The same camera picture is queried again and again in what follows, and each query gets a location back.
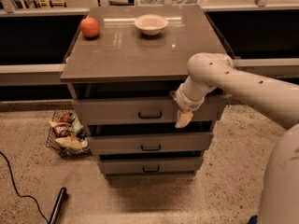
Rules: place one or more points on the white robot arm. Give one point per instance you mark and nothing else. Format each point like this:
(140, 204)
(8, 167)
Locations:
(275, 99)

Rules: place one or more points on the snack bag in basket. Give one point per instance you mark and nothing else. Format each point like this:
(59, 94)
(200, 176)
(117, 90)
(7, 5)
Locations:
(69, 142)

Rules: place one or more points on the grey top drawer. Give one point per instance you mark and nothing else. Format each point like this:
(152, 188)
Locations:
(126, 111)

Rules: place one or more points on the grey bottom drawer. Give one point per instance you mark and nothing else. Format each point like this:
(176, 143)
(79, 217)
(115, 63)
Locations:
(150, 166)

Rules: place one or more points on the black wire basket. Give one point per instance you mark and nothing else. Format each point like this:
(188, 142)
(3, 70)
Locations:
(67, 135)

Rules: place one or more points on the blue object on floor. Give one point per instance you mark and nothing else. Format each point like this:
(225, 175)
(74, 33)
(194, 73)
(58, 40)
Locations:
(253, 220)

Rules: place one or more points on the red apple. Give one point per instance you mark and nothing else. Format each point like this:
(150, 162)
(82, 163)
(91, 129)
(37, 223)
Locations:
(90, 27)

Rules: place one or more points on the white bowl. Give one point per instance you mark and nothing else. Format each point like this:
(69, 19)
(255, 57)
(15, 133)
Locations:
(150, 24)

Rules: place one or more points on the grey drawer cabinet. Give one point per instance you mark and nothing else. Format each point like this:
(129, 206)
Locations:
(124, 63)

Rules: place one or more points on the grey drawer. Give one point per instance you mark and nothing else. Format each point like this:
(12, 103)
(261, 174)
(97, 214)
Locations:
(126, 111)
(150, 166)
(146, 143)

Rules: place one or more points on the red can in basket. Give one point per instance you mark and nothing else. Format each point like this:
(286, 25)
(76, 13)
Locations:
(67, 118)

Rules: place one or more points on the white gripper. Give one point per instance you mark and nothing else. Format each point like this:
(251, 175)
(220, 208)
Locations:
(187, 104)

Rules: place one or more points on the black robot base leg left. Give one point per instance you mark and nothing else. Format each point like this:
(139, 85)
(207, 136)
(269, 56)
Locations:
(61, 198)

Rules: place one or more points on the grey middle drawer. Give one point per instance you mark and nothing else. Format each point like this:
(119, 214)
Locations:
(146, 143)

